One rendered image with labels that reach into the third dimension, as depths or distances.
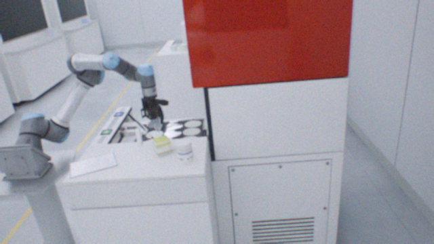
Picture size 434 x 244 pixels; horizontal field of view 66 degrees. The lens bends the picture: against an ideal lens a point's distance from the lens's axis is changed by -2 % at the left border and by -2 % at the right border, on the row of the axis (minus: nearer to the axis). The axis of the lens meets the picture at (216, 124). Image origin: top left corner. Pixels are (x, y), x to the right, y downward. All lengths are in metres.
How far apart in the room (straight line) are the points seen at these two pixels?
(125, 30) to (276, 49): 8.69
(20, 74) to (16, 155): 4.38
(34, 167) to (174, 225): 0.83
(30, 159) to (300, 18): 1.50
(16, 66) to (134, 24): 4.51
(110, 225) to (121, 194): 0.19
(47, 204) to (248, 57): 1.37
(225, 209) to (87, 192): 0.79
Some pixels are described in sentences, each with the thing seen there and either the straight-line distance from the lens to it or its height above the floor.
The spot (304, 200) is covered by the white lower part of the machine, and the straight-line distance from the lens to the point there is 1.99.
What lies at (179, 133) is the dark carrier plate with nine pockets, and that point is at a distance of 1.96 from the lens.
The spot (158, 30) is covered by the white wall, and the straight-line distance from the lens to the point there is 9.92.
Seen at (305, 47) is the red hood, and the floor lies 1.38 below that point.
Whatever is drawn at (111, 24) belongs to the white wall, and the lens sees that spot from 10.21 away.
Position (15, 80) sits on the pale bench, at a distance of 6.42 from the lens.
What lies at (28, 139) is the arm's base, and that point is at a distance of 2.04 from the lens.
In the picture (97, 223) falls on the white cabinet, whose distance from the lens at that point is 1.68.
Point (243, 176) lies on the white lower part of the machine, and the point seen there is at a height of 0.71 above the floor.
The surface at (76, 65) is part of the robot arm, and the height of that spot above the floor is 1.35.
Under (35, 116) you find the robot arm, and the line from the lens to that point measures 2.10.
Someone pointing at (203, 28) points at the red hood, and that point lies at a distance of 1.57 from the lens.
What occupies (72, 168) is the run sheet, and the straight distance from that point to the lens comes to 1.69.
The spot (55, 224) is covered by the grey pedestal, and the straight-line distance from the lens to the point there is 2.23.
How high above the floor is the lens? 1.72
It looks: 24 degrees down
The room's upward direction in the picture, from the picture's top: 5 degrees counter-clockwise
